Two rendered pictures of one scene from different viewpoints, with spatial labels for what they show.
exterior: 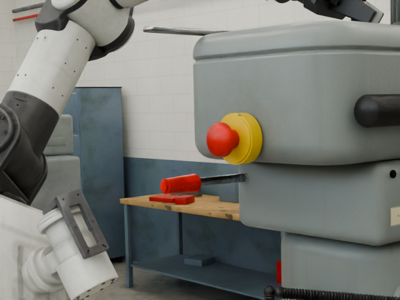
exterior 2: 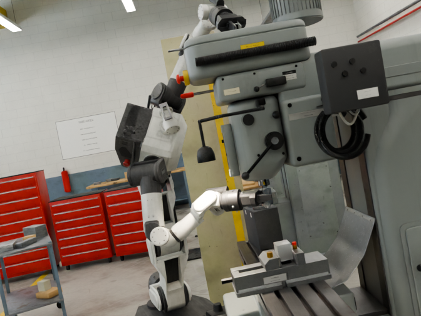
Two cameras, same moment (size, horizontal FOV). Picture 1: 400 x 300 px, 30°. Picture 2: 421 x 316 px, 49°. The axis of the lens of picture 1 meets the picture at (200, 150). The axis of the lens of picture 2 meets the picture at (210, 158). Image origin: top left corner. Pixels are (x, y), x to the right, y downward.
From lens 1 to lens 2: 136 cm
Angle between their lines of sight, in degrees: 39
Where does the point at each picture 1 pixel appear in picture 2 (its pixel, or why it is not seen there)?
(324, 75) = (189, 54)
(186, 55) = not seen: outside the picture
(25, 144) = (170, 93)
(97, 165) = not seen: hidden behind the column
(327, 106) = (191, 63)
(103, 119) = not seen: hidden behind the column
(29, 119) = (172, 85)
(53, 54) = (180, 63)
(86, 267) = (166, 123)
